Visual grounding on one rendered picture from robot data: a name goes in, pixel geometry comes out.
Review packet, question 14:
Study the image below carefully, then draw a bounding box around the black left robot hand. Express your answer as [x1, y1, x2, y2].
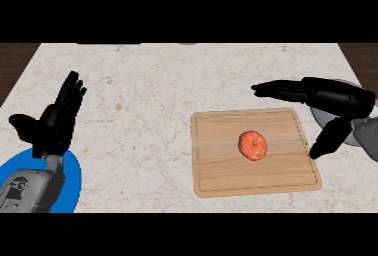
[7, 70, 88, 159]

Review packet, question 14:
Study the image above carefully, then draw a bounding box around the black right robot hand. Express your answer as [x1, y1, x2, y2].
[249, 76, 376, 160]

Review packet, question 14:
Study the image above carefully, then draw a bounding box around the wooden cutting board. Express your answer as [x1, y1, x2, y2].
[188, 107, 323, 199]

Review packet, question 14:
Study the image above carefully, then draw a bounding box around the blue round plate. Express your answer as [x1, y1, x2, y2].
[0, 147, 82, 214]

